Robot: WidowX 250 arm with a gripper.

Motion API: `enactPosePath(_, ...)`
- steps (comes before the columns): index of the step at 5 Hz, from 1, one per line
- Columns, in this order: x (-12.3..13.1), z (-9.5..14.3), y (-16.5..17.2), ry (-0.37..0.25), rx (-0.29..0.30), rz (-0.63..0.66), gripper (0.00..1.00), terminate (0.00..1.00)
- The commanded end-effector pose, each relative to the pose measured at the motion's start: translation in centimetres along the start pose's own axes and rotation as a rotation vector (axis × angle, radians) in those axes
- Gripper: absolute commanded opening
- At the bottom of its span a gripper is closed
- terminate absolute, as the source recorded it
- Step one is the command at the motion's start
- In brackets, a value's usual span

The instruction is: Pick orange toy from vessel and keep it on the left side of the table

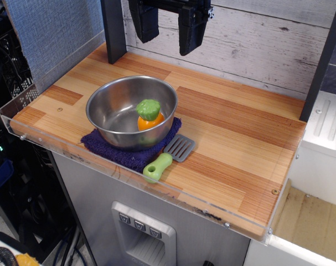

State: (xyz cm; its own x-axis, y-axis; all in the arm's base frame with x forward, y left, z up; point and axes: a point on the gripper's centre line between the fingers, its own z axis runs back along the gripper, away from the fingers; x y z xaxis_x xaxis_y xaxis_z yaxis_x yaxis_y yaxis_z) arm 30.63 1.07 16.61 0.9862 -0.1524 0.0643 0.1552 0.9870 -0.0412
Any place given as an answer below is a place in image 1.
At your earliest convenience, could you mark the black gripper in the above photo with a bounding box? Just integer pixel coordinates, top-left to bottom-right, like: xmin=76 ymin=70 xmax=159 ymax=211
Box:
xmin=128 ymin=0 xmax=214 ymax=56

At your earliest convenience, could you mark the orange toy carrot green top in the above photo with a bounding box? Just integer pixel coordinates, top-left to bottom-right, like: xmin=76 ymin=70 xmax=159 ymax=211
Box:
xmin=136 ymin=99 xmax=164 ymax=131

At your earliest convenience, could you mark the silver toy fridge cabinet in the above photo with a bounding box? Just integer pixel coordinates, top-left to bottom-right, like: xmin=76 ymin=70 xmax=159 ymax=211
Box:
xmin=54 ymin=155 xmax=250 ymax=265

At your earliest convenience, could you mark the white toy sink counter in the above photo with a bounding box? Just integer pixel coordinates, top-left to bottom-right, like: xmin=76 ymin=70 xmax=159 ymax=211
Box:
xmin=245 ymin=91 xmax=336 ymax=265

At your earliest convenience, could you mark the blue fabric panel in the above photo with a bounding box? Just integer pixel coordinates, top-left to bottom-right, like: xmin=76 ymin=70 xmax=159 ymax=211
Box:
xmin=3 ymin=0 xmax=105 ymax=93

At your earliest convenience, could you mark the purple towel cloth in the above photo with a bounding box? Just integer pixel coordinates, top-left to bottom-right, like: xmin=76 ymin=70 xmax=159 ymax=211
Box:
xmin=81 ymin=117 xmax=182 ymax=173

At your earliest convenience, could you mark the black plastic crate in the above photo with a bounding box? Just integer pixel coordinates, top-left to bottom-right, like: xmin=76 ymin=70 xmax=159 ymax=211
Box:
xmin=0 ymin=29 xmax=33 ymax=106

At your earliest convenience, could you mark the clear acrylic table guard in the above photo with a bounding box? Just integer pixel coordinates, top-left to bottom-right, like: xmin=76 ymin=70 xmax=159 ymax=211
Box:
xmin=0 ymin=83 xmax=306 ymax=242

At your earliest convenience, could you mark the black left support post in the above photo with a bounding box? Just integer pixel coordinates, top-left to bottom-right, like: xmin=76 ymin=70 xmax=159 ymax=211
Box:
xmin=100 ymin=0 xmax=127 ymax=64

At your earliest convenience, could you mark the black support post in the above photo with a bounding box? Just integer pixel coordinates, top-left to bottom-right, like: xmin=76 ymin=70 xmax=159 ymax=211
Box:
xmin=100 ymin=0 xmax=127 ymax=64
xmin=299 ymin=12 xmax=336 ymax=122

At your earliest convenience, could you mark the grey spatula green handle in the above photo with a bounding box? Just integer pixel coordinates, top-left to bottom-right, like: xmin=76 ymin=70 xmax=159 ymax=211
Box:
xmin=143 ymin=134 xmax=195 ymax=183

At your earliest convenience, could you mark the black right support post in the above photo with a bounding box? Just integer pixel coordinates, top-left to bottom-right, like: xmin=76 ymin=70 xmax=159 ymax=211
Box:
xmin=299 ymin=12 xmax=336 ymax=122

